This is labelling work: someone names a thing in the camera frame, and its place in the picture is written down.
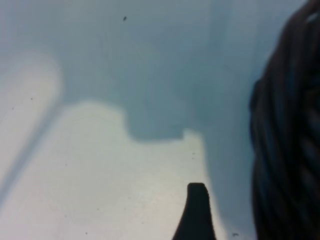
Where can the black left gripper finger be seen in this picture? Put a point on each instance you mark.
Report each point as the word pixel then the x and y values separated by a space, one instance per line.
pixel 196 212

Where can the dark brown wicker basket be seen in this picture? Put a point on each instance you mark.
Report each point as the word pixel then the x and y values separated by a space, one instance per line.
pixel 287 150

